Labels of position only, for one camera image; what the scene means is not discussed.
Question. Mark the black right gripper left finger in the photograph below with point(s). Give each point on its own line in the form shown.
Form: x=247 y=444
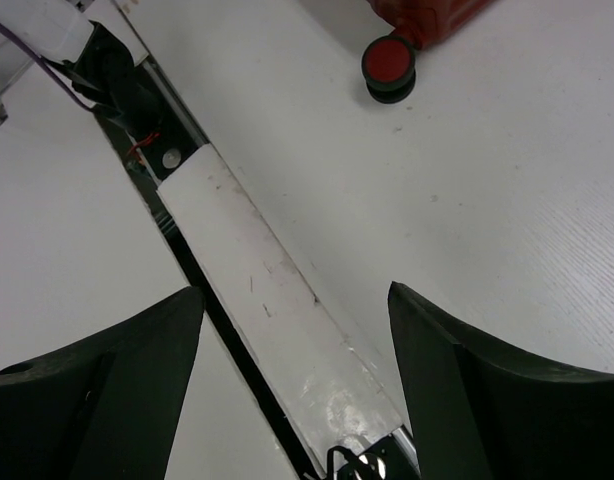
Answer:
x=104 y=407

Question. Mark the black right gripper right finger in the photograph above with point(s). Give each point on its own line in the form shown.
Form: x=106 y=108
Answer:
x=481 y=408

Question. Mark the red hard-shell suitcase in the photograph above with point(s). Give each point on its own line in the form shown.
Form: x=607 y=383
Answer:
x=388 y=64

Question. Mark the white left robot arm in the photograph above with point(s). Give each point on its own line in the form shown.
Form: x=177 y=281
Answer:
x=92 y=48

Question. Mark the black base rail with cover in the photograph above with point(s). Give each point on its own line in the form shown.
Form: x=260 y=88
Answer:
x=321 y=406

